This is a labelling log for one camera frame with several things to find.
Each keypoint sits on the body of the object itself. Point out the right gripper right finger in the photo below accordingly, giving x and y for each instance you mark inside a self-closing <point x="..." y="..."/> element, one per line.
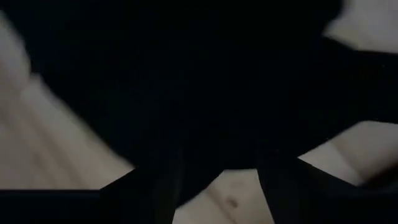
<point x="280" y="180"/>

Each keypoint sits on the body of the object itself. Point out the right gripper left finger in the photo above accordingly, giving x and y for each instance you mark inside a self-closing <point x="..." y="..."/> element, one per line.
<point x="155" y="174"/>

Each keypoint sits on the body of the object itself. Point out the black garment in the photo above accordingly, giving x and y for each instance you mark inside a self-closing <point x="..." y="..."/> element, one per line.
<point x="186" y="77"/>

